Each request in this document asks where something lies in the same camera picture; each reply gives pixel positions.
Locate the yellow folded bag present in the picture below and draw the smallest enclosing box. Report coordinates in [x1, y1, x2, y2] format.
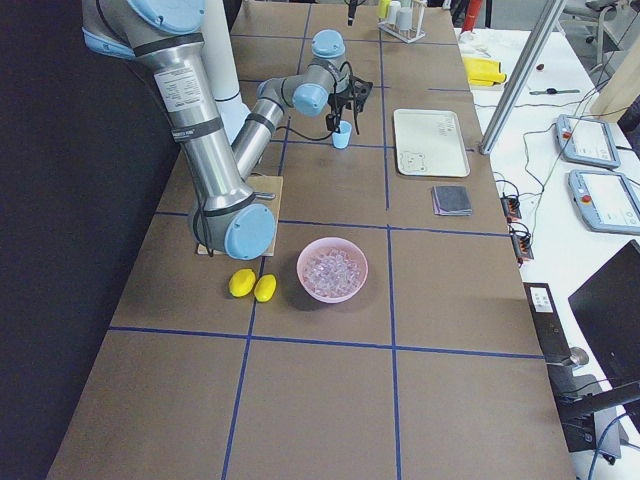
[462, 57, 507, 87]

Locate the wooden cutting board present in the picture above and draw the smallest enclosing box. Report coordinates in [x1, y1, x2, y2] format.
[189, 174, 283, 260]

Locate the pile of clear ice cubes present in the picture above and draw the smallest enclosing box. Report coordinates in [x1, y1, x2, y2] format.
[302, 248, 363, 298]

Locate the black bracket with label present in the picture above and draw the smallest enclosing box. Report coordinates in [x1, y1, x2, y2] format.
[523, 282, 571, 364]

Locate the black laptop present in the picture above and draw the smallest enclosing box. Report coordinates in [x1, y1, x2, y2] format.
[569, 240, 639, 386]

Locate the cream bear serving tray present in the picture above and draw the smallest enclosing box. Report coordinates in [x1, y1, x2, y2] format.
[393, 109, 470, 178]

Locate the pink bowl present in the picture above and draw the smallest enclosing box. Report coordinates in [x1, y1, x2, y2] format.
[296, 237, 368, 304]

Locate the lower yellow lemon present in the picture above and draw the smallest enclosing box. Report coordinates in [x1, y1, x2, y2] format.
[254, 274, 277, 303]

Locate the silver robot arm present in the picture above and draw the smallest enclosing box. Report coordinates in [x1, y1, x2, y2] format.
[82, 1, 352, 260]

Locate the metal muddler black tip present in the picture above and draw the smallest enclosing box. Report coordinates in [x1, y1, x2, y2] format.
[255, 192, 276, 201]

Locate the yellow lemon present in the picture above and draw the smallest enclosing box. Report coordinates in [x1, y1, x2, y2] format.
[254, 274, 277, 303]
[228, 268, 257, 298]

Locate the light blue plastic cup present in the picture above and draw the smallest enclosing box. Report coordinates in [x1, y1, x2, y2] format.
[331, 120, 353, 150]

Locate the grey folded cloth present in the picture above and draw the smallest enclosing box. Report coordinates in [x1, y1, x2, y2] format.
[432, 185, 473, 216]

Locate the upper yellow lemon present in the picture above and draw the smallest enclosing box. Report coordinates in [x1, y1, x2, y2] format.
[228, 268, 257, 298]

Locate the lower orange connector board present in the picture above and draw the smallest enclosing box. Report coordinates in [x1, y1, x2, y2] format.
[508, 222, 534, 266]

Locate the black camera mount wrist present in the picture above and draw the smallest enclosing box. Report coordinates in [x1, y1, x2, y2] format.
[350, 76, 373, 113]

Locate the rack with cups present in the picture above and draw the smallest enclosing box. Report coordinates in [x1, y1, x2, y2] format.
[377, 0, 427, 44]

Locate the lower teach pendant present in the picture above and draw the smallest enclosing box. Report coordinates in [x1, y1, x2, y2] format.
[568, 169, 639, 235]

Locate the upper orange connector board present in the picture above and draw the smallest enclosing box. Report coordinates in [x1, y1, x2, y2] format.
[500, 195, 522, 222]

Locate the upper teach pendant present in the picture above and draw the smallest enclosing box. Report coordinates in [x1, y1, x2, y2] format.
[556, 114, 621, 170]

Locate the black smartwatch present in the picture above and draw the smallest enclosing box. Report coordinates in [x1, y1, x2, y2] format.
[529, 88, 580, 96]

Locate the teach pendant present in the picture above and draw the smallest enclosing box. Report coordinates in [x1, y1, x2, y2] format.
[556, 114, 621, 170]
[568, 169, 639, 235]

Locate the orange connector board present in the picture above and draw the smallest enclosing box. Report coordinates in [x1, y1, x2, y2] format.
[500, 195, 522, 222]
[508, 222, 534, 266]

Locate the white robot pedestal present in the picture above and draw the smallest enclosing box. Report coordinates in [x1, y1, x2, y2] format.
[201, 0, 250, 143]

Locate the aluminium frame post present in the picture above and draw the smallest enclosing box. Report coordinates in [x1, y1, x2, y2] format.
[479, 0, 566, 155]

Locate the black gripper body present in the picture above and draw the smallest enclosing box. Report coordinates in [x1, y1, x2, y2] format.
[328, 90, 352, 118]
[347, 0, 358, 25]

